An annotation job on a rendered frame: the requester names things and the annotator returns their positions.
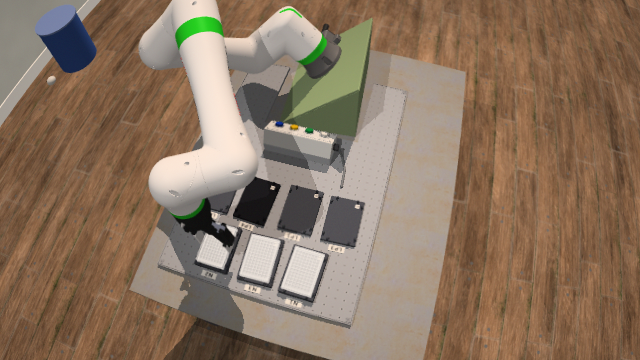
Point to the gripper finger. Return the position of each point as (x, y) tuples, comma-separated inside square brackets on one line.
[(222, 233), (197, 234)]

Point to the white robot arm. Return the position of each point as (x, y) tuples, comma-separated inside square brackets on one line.
[(227, 161)]

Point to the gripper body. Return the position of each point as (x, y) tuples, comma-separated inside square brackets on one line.
[(206, 224)]

